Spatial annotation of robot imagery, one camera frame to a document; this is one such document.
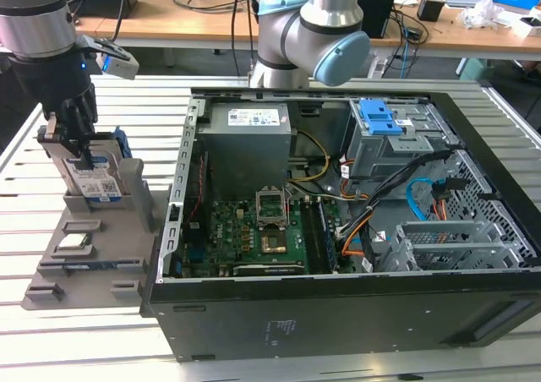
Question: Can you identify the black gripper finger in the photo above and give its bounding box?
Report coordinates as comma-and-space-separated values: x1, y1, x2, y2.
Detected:
54, 101, 96, 173

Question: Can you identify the hard disk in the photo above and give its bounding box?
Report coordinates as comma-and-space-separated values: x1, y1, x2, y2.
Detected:
36, 126, 130, 205

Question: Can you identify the multicoloured power wire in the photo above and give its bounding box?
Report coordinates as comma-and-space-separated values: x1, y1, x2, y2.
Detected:
430, 177, 471, 221

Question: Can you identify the grey metal disk bay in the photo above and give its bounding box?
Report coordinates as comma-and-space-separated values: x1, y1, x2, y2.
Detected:
375, 219, 529, 273

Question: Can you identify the silver CPU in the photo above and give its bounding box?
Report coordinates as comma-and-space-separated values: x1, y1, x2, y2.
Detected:
57, 232, 91, 250

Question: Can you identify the grey parts rack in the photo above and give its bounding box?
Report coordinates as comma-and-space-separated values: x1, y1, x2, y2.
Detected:
19, 157, 174, 315

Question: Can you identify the long wooden desk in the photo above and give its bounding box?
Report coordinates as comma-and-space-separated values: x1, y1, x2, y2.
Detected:
74, 0, 541, 62

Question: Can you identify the grey power supply unit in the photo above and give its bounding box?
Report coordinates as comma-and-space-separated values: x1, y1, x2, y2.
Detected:
196, 101, 299, 188

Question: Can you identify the green motherboard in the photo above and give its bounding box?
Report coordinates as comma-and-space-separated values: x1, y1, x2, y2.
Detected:
181, 198, 352, 280

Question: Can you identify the metal socket cover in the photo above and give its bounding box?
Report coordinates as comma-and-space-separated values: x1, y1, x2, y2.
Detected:
254, 185, 289, 230

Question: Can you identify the CPU socket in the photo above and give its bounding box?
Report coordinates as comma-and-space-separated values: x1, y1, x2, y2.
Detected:
259, 228, 287, 255

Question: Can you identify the black graphics card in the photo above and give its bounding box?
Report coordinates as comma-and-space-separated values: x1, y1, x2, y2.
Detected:
218, 262, 306, 278

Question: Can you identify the black RAM slot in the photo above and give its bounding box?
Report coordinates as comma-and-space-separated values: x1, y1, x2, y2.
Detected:
299, 199, 321, 274
311, 199, 335, 274

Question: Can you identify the blue plastic latch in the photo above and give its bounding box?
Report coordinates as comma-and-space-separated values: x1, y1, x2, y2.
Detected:
357, 98, 402, 136

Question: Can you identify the grey metal drive cage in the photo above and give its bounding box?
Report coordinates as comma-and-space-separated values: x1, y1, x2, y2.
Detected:
344, 98, 460, 181

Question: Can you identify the black PC case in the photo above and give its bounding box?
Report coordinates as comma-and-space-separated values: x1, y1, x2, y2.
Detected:
139, 85, 541, 364

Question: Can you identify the black computer tower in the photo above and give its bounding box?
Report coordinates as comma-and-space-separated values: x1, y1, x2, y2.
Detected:
358, 0, 396, 40

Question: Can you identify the small black box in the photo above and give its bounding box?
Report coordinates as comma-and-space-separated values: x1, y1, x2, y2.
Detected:
417, 0, 447, 22

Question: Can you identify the pale teal chair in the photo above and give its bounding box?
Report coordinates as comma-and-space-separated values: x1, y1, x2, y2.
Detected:
458, 57, 487, 81

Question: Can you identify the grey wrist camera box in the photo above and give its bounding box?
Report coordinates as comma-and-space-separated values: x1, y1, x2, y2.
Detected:
95, 46, 141, 81

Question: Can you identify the thin red wire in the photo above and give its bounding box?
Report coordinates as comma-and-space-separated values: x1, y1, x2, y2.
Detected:
188, 151, 210, 229

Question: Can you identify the yellow black cable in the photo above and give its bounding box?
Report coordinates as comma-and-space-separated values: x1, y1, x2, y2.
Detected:
289, 130, 331, 184

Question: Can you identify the thin orange wire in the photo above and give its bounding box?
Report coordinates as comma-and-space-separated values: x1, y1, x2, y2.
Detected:
340, 223, 369, 259

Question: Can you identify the black cable bundle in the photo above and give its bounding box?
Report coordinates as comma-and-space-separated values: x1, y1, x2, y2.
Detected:
337, 148, 454, 273

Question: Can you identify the blue data wire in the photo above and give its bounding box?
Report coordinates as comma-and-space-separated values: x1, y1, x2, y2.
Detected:
404, 178, 439, 223

